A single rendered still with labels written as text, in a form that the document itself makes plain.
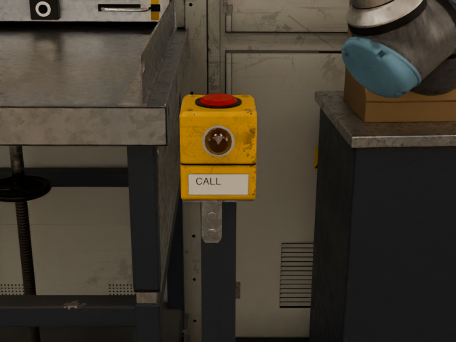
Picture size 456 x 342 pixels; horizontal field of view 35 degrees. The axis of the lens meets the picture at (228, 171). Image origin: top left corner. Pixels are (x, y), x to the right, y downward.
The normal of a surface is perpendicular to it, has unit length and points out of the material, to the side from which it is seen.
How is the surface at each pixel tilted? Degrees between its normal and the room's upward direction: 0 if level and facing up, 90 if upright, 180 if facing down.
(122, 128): 90
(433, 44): 84
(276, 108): 90
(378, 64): 125
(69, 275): 90
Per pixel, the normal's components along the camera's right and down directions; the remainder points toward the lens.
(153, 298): 0.00, 0.34
